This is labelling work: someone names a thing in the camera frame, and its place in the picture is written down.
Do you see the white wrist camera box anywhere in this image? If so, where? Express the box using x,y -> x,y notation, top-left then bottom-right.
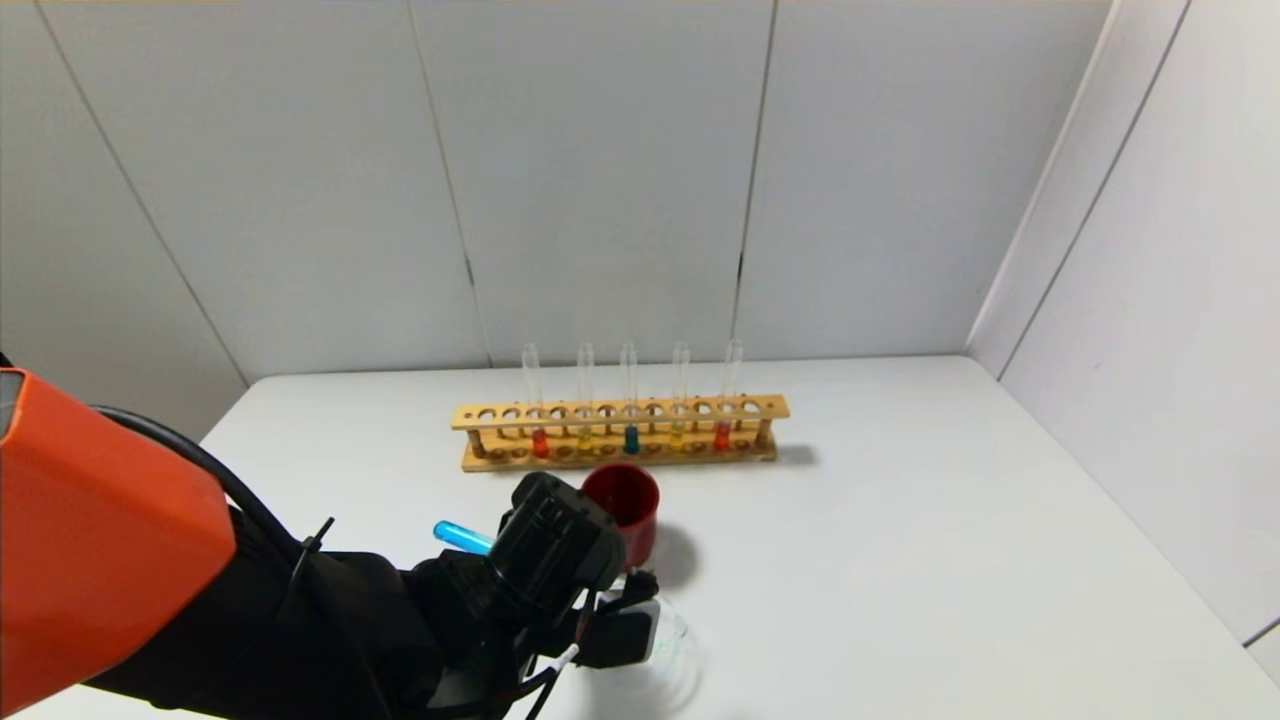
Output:
574,598 -> 663,670

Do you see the glass test tube yellow pigment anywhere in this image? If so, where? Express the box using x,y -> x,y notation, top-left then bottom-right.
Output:
669,341 -> 692,452
576,343 -> 597,454

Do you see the wooden test tube rack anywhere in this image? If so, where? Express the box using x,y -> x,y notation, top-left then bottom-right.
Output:
451,395 -> 791,473

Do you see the clear glass beaker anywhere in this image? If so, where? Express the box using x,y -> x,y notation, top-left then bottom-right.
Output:
600,585 -> 693,691

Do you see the glass test tube blue pigment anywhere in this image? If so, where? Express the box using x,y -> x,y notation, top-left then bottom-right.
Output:
432,519 -> 498,557
619,341 -> 642,456

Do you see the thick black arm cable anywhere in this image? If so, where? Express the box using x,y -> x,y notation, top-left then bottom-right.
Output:
92,404 -> 306,566

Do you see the red plastic cup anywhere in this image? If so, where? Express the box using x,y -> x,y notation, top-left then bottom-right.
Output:
581,462 -> 662,571

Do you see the glass test tube red pigment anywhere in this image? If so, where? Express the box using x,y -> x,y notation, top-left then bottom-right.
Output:
521,343 -> 552,460
712,339 -> 744,452

